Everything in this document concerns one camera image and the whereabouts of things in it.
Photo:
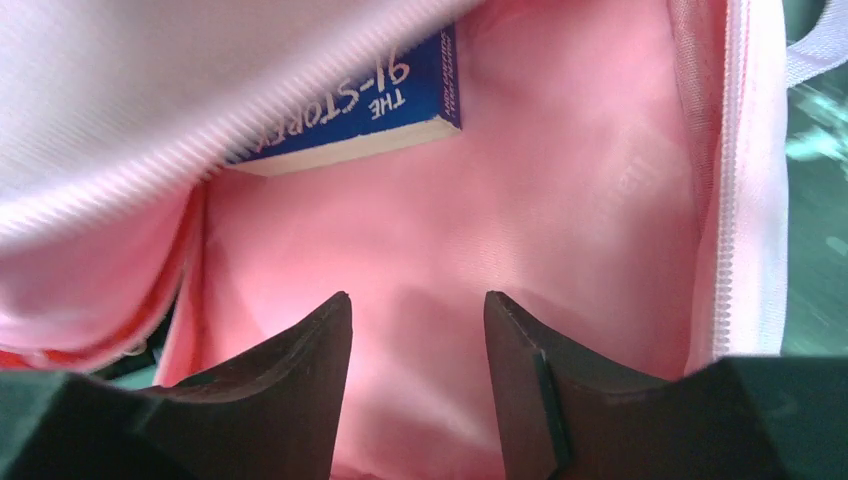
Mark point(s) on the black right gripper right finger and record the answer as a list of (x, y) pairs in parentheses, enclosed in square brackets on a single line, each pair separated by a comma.
[(566, 412)]

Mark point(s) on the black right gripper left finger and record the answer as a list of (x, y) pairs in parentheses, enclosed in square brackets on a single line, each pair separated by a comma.
[(271, 412)]

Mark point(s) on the pink student backpack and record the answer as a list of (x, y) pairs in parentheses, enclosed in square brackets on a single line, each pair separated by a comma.
[(620, 173)]

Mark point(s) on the blue 91-storey treehouse book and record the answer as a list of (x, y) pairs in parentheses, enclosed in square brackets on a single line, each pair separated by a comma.
[(410, 98)]

